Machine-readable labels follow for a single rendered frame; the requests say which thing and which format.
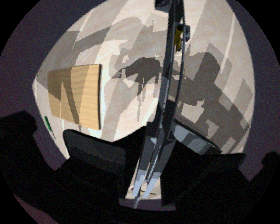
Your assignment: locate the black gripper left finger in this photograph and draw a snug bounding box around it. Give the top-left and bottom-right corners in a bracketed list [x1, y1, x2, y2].
[63, 125, 147, 202]

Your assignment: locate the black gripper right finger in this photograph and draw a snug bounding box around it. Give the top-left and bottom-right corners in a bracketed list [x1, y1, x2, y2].
[160, 140, 246, 209]

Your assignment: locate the dark grey rectangular tray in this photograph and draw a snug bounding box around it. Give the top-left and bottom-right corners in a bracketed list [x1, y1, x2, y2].
[171, 119, 222, 156]

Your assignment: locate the light brown wooden board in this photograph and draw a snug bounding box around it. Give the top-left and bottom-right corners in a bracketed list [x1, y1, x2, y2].
[47, 64, 103, 131]

